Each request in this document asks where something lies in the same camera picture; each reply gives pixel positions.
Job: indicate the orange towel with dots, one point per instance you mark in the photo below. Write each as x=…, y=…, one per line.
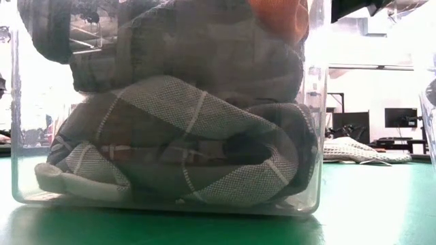
x=279, y=17

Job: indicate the narrow clear plastic bin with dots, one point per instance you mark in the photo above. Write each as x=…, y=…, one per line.
x=24, y=102

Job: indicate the green table mat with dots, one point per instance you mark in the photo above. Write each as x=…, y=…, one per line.
x=374, y=204

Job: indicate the background black monitor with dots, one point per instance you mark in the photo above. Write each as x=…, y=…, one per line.
x=400, y=117

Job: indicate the background black robot arm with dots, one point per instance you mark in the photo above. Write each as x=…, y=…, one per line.
x=344, y=131

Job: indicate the dark gray checked towel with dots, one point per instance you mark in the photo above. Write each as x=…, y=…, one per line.
x=163, y=102

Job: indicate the dark gray plain towel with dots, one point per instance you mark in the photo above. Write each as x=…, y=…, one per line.
x=204, y=51

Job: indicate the wide clear plastic bin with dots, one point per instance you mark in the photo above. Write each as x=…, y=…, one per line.
x=430, y=136

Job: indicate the background black bench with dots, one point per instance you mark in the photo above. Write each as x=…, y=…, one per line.
x=398, y=141

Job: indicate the light gray waffle towel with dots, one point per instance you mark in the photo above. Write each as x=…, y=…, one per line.
x=351, y=149

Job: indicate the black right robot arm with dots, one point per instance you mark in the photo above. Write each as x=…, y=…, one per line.
x=354, y=8

